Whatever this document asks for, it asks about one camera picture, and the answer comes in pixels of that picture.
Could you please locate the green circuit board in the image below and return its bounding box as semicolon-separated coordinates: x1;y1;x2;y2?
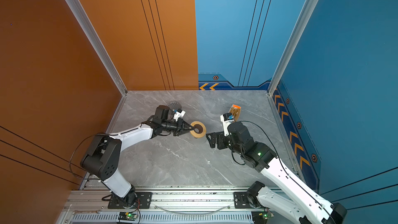
118;212;140;223
251;212;274;224

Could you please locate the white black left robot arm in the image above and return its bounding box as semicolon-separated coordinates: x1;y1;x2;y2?
80;105;205;208

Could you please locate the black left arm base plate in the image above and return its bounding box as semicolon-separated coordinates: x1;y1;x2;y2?
107;192;153;209

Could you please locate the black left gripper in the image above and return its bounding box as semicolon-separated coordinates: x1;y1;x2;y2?
162;118;195;136

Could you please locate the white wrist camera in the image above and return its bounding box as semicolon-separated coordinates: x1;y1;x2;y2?
173;109;186;121
220;113;235;136

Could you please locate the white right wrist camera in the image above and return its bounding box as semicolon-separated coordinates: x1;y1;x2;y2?
220;113;235;136

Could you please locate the aluminium left corner post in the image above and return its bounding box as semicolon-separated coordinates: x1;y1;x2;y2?
50;0;129;96

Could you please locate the aluminium right corner post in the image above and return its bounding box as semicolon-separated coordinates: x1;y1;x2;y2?
267;0;319;96

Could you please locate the wooden ring dripper stand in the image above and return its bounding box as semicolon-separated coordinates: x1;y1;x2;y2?
190;121;206;139

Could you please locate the green circuit board left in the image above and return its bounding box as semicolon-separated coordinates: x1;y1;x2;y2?
118;212;140;223

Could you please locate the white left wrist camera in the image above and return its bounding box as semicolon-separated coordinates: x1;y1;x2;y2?
173;109;186;121

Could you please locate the green circuit board right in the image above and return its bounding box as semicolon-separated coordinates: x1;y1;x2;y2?
251;212;274;224

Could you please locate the clear cable loop on rail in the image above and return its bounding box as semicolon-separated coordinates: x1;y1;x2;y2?
153;204;232;216

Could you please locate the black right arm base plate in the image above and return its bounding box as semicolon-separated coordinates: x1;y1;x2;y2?
233;192;255;209

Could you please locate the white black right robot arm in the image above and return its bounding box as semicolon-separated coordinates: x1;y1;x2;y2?
206;121;347;224

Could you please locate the aluminium front rail frame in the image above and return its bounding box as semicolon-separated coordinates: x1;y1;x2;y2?
55;185;299;224

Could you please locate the aluminium corner post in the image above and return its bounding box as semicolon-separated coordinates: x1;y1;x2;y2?
267;0;319;96
50;0;129;96

